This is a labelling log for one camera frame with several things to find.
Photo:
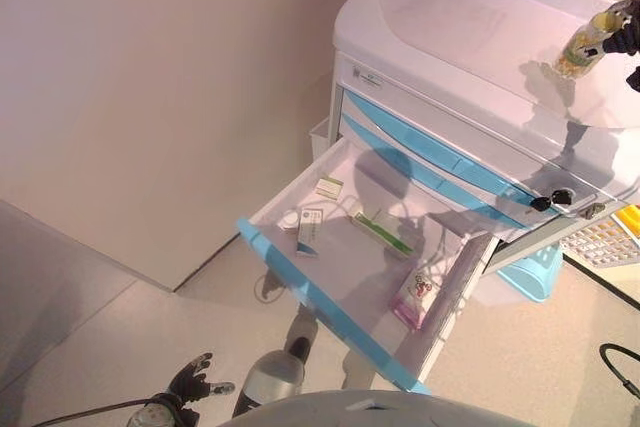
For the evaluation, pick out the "white side bin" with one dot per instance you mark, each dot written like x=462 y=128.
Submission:
x=320 y=134

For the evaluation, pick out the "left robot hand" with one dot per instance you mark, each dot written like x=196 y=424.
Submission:
x=192 y=384

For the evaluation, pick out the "white blue medical cart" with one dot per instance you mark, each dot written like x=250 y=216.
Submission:
x=450 y=47

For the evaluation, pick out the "yellow card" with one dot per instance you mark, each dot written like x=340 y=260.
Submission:
x=630 y=219

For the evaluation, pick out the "black cart key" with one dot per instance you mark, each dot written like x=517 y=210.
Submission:
x=552 y=199

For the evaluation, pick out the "small white green medicine box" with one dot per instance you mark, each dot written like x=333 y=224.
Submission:
x=329 y=188

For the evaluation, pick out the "cart drawer with blue front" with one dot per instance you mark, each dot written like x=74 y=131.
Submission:
x=360 y=272

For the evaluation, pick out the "white grid patterned board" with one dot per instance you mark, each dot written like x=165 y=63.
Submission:
x=595 y=247

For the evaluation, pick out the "long white green medicine box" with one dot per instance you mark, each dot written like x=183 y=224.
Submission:
x=387 y=237

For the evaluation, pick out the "robot grey torso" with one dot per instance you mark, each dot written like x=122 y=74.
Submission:
x=360 y=412

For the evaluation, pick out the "black robot left foot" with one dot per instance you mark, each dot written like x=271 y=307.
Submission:
x=302 y=324

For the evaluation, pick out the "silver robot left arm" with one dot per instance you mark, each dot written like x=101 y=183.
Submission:
x=147 y=417

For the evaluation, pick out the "turquoise plastic basket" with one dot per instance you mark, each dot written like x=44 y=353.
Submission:
x=530 y=274

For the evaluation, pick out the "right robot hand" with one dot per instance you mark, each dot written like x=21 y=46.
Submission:
x=622 y=39

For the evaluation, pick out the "white blue medicine box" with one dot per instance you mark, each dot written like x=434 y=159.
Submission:
x=307 y=234

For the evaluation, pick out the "pink medicine box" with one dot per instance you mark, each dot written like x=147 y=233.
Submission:
x=415 y=297

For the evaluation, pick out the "clear bottle of yellow capsules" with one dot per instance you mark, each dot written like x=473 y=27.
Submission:
x=575 y=54

